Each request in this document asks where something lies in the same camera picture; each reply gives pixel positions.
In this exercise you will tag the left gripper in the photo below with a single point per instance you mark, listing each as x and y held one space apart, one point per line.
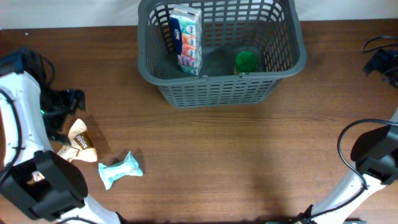
73 97

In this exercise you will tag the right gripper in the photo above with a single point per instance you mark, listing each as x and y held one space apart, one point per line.
379 62

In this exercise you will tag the brown snack bag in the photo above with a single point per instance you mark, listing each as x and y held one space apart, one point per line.
81 146

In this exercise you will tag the teal tissue packet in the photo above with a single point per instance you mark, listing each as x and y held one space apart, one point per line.
109 174

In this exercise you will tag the grey plastic basket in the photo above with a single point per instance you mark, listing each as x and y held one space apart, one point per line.
270 29

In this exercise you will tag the green lid jar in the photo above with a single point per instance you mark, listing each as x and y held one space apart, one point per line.
245 62

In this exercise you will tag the Kleenex tissue multipack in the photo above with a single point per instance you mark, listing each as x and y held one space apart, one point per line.
187 34

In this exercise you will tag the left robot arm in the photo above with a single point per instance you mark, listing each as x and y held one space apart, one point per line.
35 179

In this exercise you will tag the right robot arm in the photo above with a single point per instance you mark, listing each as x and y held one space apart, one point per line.
373 166

